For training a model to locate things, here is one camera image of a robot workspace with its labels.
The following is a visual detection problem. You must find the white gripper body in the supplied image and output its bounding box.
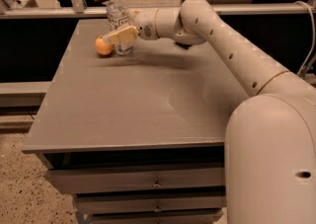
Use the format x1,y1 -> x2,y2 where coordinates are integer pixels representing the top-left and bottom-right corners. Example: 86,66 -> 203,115
134,9 -> 159,40

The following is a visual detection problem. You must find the clear plastic water bottle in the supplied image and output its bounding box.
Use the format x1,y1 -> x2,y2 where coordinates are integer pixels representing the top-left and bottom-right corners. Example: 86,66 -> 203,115
107,0 -> 133,55

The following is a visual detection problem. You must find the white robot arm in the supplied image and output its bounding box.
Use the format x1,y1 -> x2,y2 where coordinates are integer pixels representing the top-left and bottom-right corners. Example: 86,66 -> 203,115
103,0 -> 316,224

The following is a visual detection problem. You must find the orange fruit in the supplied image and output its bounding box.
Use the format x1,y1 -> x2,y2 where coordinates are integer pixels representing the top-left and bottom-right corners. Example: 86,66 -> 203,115
95,37 -> 114,56

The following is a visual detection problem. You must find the black snack packet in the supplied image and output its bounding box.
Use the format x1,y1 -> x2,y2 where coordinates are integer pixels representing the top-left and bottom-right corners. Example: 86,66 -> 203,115
175,42 -> 191,50

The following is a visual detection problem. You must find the grey drawer cabinet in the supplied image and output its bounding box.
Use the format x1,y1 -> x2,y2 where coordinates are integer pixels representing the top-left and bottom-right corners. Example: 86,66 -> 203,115
22,15 -> 251,224

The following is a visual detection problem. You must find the top grey drawer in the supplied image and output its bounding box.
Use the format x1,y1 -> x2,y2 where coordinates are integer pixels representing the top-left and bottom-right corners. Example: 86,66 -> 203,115
45,163 -> 225,194

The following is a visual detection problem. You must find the grey drawer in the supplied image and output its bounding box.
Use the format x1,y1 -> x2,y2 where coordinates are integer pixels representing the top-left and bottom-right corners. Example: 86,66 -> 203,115
74,194 -> 226,214
45,163 -> 225,194
91,209 -> 223,224

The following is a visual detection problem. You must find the middle grey drawer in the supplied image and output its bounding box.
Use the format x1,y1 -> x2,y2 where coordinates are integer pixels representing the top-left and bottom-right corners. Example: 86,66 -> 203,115
74,194 -> 226,214

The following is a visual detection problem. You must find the bottom grey drawer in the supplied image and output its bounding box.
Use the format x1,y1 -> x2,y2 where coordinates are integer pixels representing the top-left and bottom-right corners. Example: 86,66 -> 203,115
91,209 -> 223,224

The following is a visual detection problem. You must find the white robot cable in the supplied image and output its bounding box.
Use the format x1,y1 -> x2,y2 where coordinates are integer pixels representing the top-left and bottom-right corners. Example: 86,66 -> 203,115
293,0 -> 316,78

